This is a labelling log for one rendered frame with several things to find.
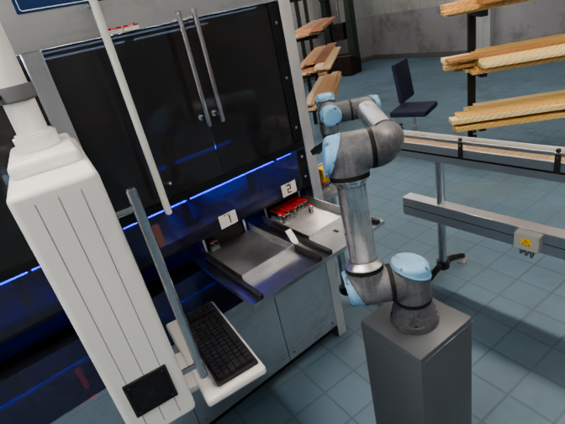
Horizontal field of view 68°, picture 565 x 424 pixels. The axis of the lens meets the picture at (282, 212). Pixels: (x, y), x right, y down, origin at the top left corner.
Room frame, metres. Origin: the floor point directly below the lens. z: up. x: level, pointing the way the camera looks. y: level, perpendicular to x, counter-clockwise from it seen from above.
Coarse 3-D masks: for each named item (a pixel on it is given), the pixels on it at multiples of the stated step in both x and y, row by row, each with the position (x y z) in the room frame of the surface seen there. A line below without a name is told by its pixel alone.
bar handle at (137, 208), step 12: (132, 192) 0.90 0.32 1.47; (132, 204) 0.90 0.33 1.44; (120, 216) 0.88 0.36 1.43; (144, 216) 0.90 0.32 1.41; (144, 228) 0.90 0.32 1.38; (156, 252) 0.90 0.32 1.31; (156, 264) 0.90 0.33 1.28; (168, 276) 0.90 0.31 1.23; (168, 288) 0.90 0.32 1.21; (180, 312) 0.90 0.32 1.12; (180, 324) 0.90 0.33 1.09; (192, 336) 0.90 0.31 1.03; (192, 348) 0.90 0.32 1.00; (204, 372) 0.90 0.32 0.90
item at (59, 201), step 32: (32, 160) 0.94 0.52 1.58; (64, 160) 0.96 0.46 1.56; (32, 192) 0.82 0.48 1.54; (64, 192) 0.84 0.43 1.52; (96, 192) 0.86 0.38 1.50; (32, 224) 0.80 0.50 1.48; (64, 224) 0.83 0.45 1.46; (96, 224) 0.85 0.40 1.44; (64, 256) 0.81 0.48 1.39; (96, 256) 0.84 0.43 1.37; (128, 256) 0.87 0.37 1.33; (64, 288) 0.80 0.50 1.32; (96, 288) 0.83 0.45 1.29; (128, 288) 0.85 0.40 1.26; (96, 320) 0.81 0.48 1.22; (128, 320) 0.84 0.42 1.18; (160, 320) 0.88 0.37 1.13; (96, 352) 0.80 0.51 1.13; (128, 352) 0.83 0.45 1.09; (160, 352) 0.86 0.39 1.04; (128, 384) 0.81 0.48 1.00; (160, 384) 0.84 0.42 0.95; (128, 416) 0.80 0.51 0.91; (160, 416) 0.83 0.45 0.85
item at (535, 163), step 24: (408, 144) 2.29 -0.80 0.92; (432, 144) 2.19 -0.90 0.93; (456, 144) 2.11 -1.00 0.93; (480, 144) 1.95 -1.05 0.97; (504, 144) 1.91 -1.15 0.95; (528, 144) 1.82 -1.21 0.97; (480, 168) 1.92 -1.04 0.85; (504, 168) 1.82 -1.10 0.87; (528, 168) 1.73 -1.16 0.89; (552, 168) 1.64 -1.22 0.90
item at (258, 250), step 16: (240, 240) 1.67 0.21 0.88; (256, 240) 1.63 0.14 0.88; (272, 240) 1.59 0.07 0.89; (208, 256) 1.56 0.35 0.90; (224, 256) 1.56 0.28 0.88; (240, 256) 1.53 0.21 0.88; (256, 256) 1.50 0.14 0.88; (272, 256) 1.47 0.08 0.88; (240, 272) 1.40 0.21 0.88; (256, 272) 1.36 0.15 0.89
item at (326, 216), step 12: (312, 204) 1.86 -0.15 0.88; (324, 204) 1.80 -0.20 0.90; (264, 216) 1.78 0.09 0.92; (300, 216) 1.77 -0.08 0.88; (312, 216) 1.74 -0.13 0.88; (324, 216) 1.71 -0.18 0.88; (336, 216) 1.69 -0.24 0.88; (288, 228) 1.63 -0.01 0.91; (300, 228) 1.65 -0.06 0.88; (312, 228) 1.63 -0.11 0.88; (324, 228) 1.56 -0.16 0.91; (312, 240) 1.52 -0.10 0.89
